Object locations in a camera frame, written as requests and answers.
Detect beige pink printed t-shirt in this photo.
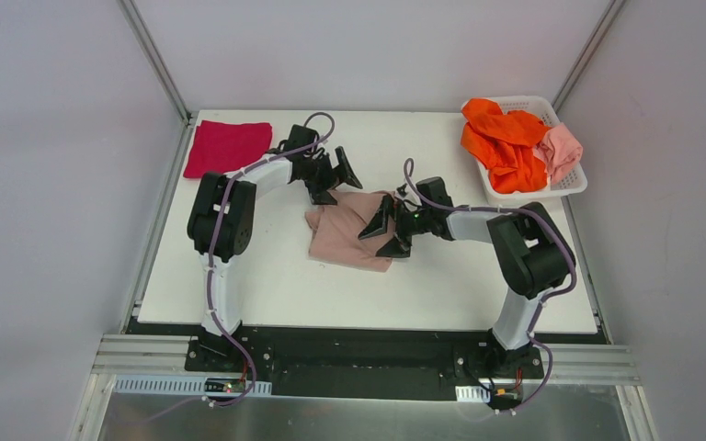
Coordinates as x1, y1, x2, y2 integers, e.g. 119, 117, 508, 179
305, 190, 394, 273

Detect orange t-shirt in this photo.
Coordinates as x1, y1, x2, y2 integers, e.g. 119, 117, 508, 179
461, 98, 550, 194

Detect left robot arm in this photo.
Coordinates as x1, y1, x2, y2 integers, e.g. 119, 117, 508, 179
187, 125, 363, 372

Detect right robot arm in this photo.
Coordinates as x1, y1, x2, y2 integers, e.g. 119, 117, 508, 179
358, 176, 576, 377

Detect folded red t-shirt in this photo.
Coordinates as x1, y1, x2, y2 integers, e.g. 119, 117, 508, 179
183, 120, 273, 179

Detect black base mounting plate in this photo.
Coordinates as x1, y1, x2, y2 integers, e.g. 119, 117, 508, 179
185, 325, 544, 401

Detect light pink t-shirt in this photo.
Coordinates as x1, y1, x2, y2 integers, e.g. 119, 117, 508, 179
534, 123, 584, 184

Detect white plastic laundry basket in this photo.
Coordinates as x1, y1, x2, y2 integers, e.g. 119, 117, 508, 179
461, 96, 587, 206

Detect left corner aluminium post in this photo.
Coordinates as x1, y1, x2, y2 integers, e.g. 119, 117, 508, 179
116, 0, 192, 124

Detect corner aluminium post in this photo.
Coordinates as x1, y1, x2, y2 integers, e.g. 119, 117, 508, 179
116, 0, 192, 124
552, 0, 628, 112

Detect aluminium frame rail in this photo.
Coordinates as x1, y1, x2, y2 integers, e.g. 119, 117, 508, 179
72, 327, 658, 440

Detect right corner aluminium post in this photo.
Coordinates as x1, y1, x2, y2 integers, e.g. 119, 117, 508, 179
552, 0, 628, 112

